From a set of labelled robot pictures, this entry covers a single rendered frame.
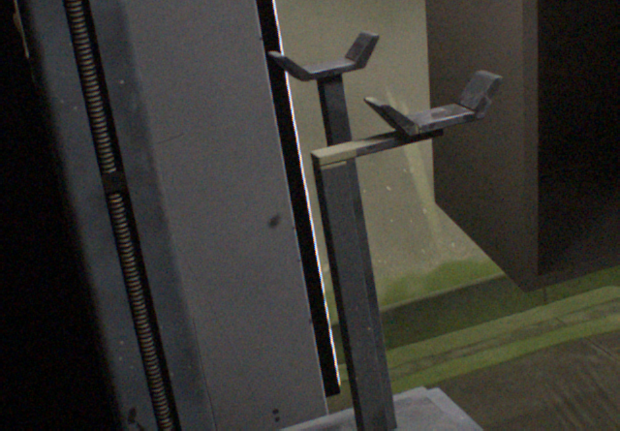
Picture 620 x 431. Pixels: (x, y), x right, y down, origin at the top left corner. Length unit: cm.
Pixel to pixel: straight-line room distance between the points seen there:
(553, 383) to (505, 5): 105
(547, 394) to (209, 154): 150
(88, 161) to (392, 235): 220
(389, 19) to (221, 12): 187
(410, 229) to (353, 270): 221
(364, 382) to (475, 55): 134
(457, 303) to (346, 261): 221
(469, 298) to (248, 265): 165
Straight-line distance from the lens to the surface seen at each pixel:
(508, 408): 264
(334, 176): 72
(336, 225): 73
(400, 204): 296
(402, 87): 307
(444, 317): 294
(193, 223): 131
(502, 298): 299
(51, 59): 75
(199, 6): 127
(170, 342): 80
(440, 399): 108
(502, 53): 197
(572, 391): 268
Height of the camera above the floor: 129
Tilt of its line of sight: 17 degrees down
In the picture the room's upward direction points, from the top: 10 degrees counter-clockwise
